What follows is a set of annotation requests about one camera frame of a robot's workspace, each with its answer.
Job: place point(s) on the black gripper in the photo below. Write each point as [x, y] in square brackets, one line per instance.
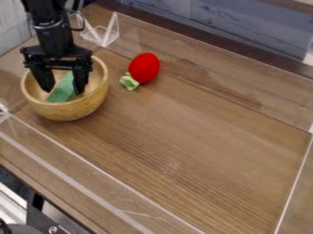
[56, 52]

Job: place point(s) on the green rectangular block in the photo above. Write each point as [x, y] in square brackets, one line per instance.
[64, 92]

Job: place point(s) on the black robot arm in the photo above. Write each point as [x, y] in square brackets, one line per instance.
[47, 10]

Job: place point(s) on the brown wooden bowl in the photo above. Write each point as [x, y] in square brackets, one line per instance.
[62, 105]

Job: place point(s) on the red plush strawberry toy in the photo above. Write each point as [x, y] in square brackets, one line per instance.
[142, 71]

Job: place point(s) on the blue grey couch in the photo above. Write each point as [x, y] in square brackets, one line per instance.
[251, 21]

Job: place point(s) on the clear acrylic corner bracket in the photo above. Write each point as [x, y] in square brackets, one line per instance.
[102, 36]

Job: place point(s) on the black stand with cable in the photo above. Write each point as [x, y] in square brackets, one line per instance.
[21, 219]

